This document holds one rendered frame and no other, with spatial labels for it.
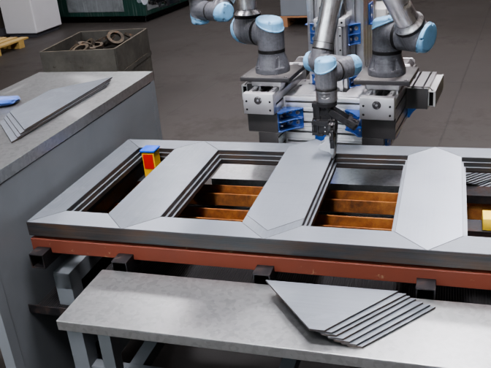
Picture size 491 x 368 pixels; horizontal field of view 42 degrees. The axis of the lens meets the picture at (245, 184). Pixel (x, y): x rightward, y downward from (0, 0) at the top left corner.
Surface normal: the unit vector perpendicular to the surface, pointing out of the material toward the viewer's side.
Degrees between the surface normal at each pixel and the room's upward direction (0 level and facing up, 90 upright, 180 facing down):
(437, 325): 0
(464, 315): 0
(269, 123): 90
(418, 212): 0
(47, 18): 90
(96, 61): 90
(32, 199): 90
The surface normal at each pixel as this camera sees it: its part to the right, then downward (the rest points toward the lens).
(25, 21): -0.32, 0.41
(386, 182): -0.08, -0.91
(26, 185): 0.95, 0.04
